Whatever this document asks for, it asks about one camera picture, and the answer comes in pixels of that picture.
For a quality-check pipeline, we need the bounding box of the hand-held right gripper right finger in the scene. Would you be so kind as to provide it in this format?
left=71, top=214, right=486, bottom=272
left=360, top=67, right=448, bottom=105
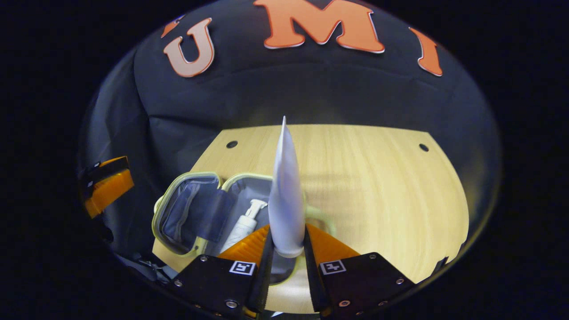
left=304, top=224, right=416, bottom=318

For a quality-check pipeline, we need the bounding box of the black backdrop cloth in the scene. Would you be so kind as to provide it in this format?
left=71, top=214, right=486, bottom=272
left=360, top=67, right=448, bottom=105
left=78, top=0, right=503, bottom=267

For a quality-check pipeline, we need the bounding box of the white pump bottle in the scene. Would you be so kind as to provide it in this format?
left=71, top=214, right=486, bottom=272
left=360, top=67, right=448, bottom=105
left=220, top=199, right=268, bottom=253

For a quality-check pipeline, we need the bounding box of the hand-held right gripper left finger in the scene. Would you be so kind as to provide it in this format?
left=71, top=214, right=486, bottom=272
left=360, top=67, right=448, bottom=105
left=169, top=224, right=275, bottom=320

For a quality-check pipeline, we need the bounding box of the white squeeze tube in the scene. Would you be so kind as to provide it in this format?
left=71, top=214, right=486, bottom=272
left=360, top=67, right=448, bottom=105
left=268, top=116, right=306, bottom=258

